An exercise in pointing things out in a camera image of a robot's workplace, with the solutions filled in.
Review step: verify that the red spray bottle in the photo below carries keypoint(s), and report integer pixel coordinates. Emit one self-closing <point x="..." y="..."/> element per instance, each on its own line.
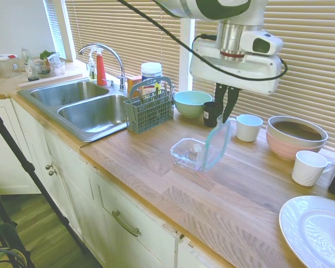
<point x="101" y="69"/>

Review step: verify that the mint green bowl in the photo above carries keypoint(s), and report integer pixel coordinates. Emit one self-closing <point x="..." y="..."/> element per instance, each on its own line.
<point x="190" y="107"/>

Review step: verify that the white lidded storage tub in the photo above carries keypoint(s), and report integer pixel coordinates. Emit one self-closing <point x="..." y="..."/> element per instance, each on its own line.
<point x="4" y="67"/>

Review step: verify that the leafy green vegetable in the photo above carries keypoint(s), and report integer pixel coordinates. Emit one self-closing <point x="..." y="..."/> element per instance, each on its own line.
<point x="48" y="54"/>

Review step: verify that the chrome sink soap pump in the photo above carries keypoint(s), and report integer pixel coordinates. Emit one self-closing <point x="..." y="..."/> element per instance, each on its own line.
<point x="112" y="83"/>

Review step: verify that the beige window blinds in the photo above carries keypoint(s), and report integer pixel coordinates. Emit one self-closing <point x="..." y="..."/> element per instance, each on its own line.
<point x="123" y="33"/>
<point x="310" y="83"/>
<point x="54" y="28"/>

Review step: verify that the clear plastic container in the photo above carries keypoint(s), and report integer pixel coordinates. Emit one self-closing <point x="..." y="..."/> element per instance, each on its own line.
<point x="54" y="67"/>

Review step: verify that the dark green mug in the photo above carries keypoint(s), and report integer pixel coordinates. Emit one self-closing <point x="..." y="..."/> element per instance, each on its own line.
<point x="210" y="117"/>

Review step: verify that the clear glass bottle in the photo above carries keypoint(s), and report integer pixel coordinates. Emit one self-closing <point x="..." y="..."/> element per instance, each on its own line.
<point x="30" y="67"/>

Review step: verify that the orange cardboard box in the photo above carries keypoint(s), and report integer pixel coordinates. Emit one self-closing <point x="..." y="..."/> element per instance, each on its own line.
<point x="134" y="83"/>

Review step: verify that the chrome kitchen faucet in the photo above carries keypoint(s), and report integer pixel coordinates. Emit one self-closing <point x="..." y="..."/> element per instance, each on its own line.
<point x="114" y="53"/>

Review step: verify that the metal cutlery piece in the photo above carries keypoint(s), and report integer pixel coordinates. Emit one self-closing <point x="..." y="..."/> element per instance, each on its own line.
<point x="169" y="89"/>
<point x="141" y="97"/>
<point x="157" y="92"/>

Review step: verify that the dark green metal frame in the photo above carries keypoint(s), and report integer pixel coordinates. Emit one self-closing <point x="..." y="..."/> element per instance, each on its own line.
<point x="5" y="231"/>

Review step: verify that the white dinner plate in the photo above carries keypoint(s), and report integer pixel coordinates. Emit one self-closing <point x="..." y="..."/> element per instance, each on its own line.
<point x="310" y="231"/>

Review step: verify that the grey plastic cutlery basket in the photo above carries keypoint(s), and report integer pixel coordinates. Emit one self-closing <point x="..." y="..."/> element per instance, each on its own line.
<point x="148" y="114"/>

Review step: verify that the white base cabinets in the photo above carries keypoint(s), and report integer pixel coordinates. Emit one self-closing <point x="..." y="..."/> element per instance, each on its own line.
<point x="72" y="195"/>

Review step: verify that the black tripod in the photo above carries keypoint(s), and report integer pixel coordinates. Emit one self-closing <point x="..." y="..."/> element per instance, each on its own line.
<point x="28" y="167"/>

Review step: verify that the white wipes canister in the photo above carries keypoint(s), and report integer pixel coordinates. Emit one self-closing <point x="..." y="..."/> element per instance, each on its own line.
<point x="152" y="72"/>

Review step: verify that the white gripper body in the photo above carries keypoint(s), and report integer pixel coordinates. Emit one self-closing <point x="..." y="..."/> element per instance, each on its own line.
<point x="240" y="72"/>

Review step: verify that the clear glass food container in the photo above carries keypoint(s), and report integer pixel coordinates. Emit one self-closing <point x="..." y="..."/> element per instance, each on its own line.
<point x="184" y="152"/>

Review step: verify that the clear lid with blue rim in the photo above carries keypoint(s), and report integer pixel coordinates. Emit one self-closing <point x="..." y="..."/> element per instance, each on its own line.
<point x="216" y="145"/>

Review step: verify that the metal cabinet knob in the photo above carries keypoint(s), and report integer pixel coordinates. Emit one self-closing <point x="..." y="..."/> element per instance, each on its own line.
<point x="48" y="167"/>
<point x="52" y="172"/>

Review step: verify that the stainless steel sink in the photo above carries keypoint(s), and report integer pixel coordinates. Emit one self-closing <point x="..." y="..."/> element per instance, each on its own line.
<point x="86" y="114"/>

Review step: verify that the clear dish soap bottle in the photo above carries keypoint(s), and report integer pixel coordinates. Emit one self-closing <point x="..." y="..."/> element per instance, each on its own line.
<point x="91" y="71"/>

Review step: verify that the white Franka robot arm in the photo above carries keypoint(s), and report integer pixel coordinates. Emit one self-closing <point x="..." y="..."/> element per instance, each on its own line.
<point x="212" y="8"/>

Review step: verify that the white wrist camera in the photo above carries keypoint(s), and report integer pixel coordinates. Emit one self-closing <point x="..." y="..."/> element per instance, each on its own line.
<point x="270" y="39"/>

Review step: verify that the pink ceramic bowl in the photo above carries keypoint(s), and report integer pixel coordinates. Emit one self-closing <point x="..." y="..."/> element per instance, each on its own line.
<point x="296" y="129"/>

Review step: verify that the white ceramic mug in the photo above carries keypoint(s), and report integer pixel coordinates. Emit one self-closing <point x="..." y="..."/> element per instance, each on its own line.
<point x="307" y="170"/>
<point x="248" y="129"/>

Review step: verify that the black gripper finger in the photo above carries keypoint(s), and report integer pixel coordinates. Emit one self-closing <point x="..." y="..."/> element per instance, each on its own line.
<point x="220" y="95"/>
<point x="231" y="100"/>

